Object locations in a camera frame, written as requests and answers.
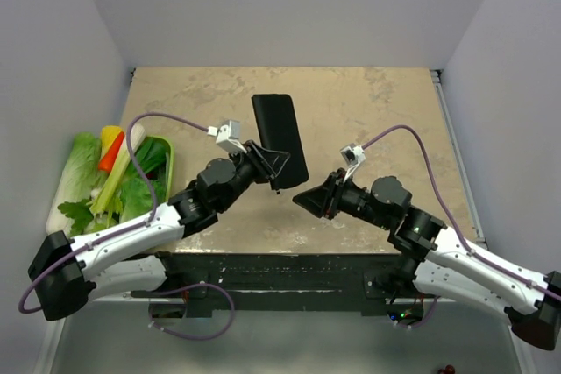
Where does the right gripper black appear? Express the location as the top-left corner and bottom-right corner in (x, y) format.
(292, 168), (392, 230)

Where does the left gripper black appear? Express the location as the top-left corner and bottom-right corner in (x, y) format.
(217, 140), (289, 212)

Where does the black zip tool case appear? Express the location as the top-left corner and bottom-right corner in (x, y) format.
(252, 94), (309, 190)

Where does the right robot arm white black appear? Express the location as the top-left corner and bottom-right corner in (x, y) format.
(293, 169), (560, 351)

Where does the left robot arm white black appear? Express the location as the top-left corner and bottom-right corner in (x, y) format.
(28, 141), (290, 321)

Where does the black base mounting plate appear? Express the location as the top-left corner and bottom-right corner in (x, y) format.
(132, 252), (420, 317)

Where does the green vegetable basket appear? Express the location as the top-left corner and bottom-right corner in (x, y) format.
(60, 135), (176, 235)

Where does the dark green bok choy toy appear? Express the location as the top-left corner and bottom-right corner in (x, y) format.
(135, 137), (171, 181)

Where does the yellow pepper toy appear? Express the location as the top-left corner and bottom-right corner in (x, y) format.
(100, 125), (123, 158)

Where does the orange carrot toy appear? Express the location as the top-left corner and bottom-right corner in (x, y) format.
(97, 131), (125, 173)

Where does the white green leek toy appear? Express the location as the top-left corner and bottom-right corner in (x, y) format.
(90, 131), (131, 215)

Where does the napa cabbage toy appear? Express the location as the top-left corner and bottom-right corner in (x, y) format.
(46, 131), (102, 234)

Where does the parsley leaf toy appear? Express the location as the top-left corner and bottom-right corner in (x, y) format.
(57, 199), (94, 236)

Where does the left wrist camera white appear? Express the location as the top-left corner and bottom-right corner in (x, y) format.
(207, 119), (246, 154)

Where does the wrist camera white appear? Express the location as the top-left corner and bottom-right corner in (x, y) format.
(340, 144), (366, 179)
(207, 119), (246, 154)

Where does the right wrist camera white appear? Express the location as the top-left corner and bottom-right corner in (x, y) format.
(340, 144), (366, 179)

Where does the aluminium frame rail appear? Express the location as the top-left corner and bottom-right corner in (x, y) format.
(430, 70), (488, 250)

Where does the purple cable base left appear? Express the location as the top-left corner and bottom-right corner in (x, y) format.
(148, 281), (236, 342)

